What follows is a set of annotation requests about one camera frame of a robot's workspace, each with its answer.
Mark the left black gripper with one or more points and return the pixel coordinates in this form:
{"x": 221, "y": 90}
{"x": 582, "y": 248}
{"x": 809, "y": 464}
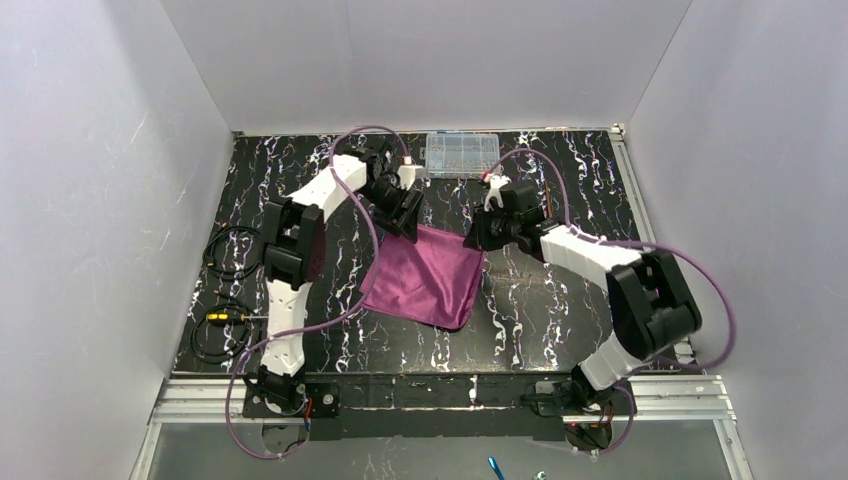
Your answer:
{"x": 403, "y": 207}

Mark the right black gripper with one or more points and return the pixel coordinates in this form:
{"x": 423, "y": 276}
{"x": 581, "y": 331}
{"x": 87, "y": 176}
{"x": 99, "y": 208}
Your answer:
{"x": 486, "y": 229}

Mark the purple cloth napkin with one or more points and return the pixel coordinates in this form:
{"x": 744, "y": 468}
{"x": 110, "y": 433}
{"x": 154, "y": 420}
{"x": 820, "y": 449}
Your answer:
{"x": 432, "y": 281}

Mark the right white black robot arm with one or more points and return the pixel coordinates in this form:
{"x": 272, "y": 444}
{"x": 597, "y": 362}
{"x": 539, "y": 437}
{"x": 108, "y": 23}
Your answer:
{"x": 651, "y": 305}

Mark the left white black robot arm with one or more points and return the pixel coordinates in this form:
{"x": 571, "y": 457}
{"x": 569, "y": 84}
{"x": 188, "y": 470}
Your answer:
{"x": 294, "y": 249}

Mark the clear plastic compartment box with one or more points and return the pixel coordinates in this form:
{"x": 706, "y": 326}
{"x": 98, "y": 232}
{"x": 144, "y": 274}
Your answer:
{"x": 460, "y": 155}

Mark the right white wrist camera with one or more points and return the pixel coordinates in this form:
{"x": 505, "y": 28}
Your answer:
{"x": 495, "y": 183}

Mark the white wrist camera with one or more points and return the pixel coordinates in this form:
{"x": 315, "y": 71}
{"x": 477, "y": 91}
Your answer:
{"x": 408, "y": 174}
{"x": 495, "y": 183}

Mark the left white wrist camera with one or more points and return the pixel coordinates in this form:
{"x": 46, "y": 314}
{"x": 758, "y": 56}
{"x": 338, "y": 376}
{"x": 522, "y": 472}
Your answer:
{"x": 408, "y": 174}

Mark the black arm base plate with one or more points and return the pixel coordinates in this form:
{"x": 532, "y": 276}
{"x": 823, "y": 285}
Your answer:
{"x": 348, "y": 406}

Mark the black coiled cable yellow plug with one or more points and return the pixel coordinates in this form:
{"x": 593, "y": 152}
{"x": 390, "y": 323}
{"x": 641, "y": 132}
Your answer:
{"x": 230, "y": 313}

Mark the blue tool handle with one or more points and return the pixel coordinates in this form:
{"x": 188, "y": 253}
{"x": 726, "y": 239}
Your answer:
{"x": 496, "y": 469}

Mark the aluminium frame rail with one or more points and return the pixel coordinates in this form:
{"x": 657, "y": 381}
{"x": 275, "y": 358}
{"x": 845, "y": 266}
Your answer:
{"x": 529, "y": 319}

